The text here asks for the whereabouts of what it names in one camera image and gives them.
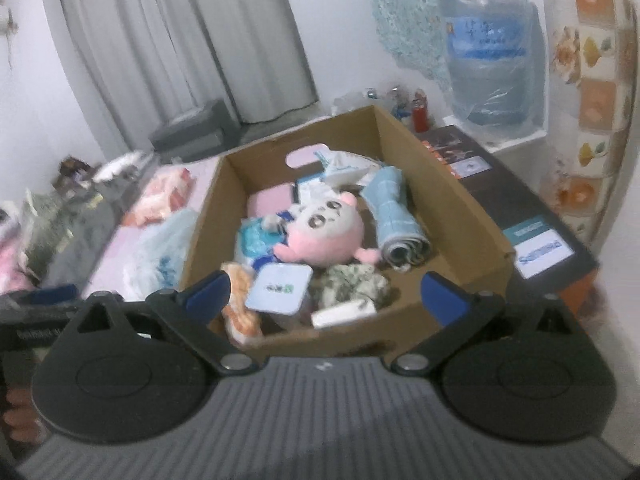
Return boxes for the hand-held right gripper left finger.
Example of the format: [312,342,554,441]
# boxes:
[75,270,253,375]

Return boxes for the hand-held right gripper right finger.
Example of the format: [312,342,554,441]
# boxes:
[390,270,576,376]

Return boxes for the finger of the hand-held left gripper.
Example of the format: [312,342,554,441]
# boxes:
[17,284,80,307]

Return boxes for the orange striped white plush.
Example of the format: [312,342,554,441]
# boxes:
[220,261,264,347]

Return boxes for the pale green floral cloth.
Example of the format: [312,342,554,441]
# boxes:
[307,262,393,313]

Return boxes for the light blue checked towel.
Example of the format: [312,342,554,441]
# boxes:
[362,166,432,267]

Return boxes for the cardboard box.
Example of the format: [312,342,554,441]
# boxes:
[179,104,517,362]

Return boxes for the pink round plush toy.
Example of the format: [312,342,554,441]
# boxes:
[264,195,382,266]

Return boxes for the person's left hand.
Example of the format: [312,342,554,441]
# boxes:
[0,387,38,443]

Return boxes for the translucent plastic bag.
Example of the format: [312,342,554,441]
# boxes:
[122,209,200,297]

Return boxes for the dark grey duck-print quilt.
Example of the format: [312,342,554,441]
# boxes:
[22,175,128,291]

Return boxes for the pink printed bedsheet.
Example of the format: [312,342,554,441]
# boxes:
[80,157,221,301]

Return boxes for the blue white tissue pack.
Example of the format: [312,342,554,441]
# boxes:
[235,217,287,267]

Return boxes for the light blue square packet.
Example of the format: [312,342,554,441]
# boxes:
[244,264,314,314]

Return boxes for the small white box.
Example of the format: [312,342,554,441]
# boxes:
[311,298,377,330]

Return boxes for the pink folded cloth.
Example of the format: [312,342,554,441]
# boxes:
[246,184,297,222]

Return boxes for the black printed carton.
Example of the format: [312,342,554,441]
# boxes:
[412,124,601,318]

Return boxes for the grey storage box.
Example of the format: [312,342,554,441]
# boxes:
[149,99,242,163]

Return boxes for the white blue wipes pack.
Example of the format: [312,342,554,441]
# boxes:
[295,147,383,198]

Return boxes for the white shelf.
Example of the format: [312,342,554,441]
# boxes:
[482,125,548,155]

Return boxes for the red bottle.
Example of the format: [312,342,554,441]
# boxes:
[411,89,432,132]

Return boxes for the large blue water jug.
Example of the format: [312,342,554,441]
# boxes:
[439,0,547,128]

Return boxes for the floral patterned cover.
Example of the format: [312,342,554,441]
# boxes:
[540,0,640,248]

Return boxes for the grey curtain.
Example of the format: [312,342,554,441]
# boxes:
[52,0,321,148]

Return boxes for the teal patterned cloth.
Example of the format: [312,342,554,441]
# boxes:
[359,0,453,93]

